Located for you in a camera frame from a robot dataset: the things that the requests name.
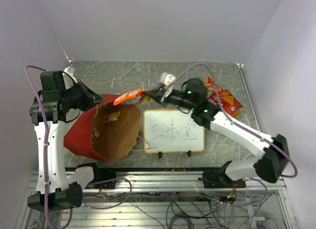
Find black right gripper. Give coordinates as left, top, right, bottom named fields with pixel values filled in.
left=144, top=85, right=197, bottom=111

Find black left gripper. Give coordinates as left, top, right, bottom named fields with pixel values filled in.
left=61, top=78, right=106, bottom=112

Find orange white snack packet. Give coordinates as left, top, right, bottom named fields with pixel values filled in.
left=113, top=89, right=152, bottom=106

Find red paper bag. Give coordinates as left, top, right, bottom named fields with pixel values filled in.
left=64, top=94, right=141, bottom=162

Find red orange snack bag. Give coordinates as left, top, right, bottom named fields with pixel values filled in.
left=202, top=76, right=218, bottom=104

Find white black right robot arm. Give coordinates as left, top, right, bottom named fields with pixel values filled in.
left=147, top=78, right=289, bottom=188

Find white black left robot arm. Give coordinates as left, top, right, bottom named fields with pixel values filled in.
left=27, top=69, right=105, bottom=212

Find small yellow snack packet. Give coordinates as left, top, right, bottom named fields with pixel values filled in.
left=100, top=111, right=120, bottom=123

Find yellow framed whiteboard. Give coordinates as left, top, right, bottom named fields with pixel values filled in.
left=143, top=110, right=205, bottom=153

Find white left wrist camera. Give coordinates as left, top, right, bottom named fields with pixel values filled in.
left=64, top=66, right=75, bottom=77

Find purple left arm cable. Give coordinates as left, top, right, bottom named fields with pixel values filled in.
left=24, top=65, right=75, bottom=229

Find aluminium frame base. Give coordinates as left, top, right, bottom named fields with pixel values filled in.
left=18, top=168, right=298, bottom=229

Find loose cables under table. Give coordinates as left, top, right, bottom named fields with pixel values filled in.
left=81, top=181, right=279, bottom=229

